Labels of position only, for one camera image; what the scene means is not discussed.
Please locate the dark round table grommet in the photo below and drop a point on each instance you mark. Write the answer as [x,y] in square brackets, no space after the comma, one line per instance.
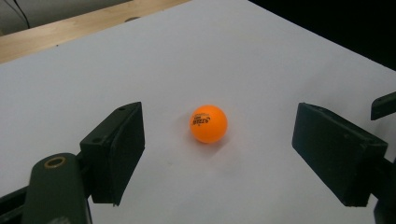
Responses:
[132,19]

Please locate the orange table tennis ball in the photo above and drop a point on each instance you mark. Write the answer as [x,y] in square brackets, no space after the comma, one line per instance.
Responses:
[208,124]

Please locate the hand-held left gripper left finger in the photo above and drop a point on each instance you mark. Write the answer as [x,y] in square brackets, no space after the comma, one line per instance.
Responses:
[115,155]

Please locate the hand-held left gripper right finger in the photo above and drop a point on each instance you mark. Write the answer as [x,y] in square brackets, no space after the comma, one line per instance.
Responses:
[339,155]

